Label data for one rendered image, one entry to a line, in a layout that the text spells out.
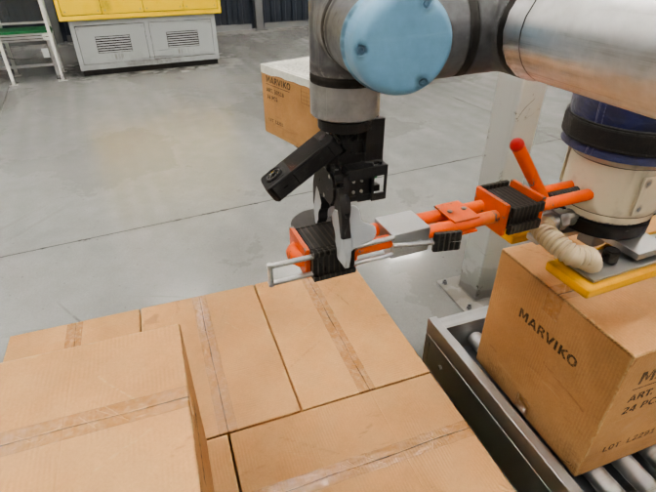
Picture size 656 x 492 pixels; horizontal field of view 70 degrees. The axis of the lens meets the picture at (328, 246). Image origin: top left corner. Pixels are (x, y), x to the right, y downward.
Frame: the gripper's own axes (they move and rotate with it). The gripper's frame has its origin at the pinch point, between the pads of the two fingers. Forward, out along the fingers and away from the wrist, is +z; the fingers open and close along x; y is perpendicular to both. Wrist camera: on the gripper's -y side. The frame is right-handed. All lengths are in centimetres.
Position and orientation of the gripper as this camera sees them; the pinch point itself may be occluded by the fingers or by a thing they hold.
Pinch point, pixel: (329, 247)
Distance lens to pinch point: 71.7
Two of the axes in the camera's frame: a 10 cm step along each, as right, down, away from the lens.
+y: 9.3, -2.0, 3.1
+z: 0.0, 8.4, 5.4
